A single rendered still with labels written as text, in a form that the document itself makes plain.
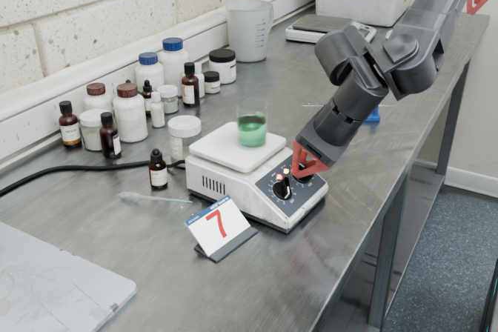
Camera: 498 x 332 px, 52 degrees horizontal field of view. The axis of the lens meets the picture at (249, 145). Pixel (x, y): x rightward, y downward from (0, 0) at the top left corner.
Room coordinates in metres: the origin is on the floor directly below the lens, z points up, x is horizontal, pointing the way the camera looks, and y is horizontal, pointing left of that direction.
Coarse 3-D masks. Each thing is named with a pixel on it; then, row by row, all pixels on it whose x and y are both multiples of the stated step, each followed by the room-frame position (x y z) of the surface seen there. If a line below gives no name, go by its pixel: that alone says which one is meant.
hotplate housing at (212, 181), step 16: (192, 160) 0.71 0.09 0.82; (208, 160) 0.70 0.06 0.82; (272, 160) 0.70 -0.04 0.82; (192, 176) 0.70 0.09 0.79; (208, 176) 0.68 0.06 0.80; (224, 176) 0.66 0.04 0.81; (240, 176) 0.65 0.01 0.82; (256, 176) 0.66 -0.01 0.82; (320, 176) 0.71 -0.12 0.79; (192, 192) 0.71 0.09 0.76; (208, 192) 0.68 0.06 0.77; (224, 192) 0.66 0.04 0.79; (240, 192) 0.65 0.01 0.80; (256, 192) 0.63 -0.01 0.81; (320, 192) 0.68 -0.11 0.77; (240, 208) 0.65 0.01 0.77; (256, 208) 0.63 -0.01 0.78; (272, 208) 0.61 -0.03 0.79; (304, 208) 0.64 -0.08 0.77; (272, 224) 0.62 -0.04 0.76; (288, 224) 0.60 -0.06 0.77
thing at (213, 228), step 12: (228, 204) 0.64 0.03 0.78; (204, 216) 0.60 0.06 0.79; (216, 216) 0.61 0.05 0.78; (228, 216) 0.62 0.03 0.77; (240, 216) 0.63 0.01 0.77; (192, 228) 0.58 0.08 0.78; (204, 228) 0.58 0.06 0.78; (216, 228) 0.59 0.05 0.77; (228, 228) 0.60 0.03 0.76; (204, 240) 0.57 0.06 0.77; (216, 240) 0.58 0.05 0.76
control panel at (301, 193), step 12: (288, 156) 0.72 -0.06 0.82; (276, 168) 0.69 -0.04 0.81; (288, 168) 0.70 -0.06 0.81; (264, 180) 0.65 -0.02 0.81; (276, 180) 0.66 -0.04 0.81; (312, 180) 0.69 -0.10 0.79; (264, 192) 0.63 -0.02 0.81; (300, 192) 0.66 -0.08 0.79; (312, 192) 0.67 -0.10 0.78; (276, 204) 0.62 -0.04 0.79; (288, 204) 0.63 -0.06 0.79; (300, 204) 0.64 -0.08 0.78; (288, 216) 0.61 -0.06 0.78
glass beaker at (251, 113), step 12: (264, 96) 0.74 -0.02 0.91; (240, 108) 0.74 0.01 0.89; (252, 108) 0.75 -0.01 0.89; (264, 108) 0.74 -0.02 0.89; (240, 120) 0.71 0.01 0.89; (252, 120) 0.70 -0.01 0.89; (264, 120) 0.71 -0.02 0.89; (240, 132) 0.71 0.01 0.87; (252, 132) 0.70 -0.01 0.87; (264, 132) 0.71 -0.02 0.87; (240, 144) 0.71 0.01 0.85; (252, 144) 0.70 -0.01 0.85; (264, 144) 0.71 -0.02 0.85
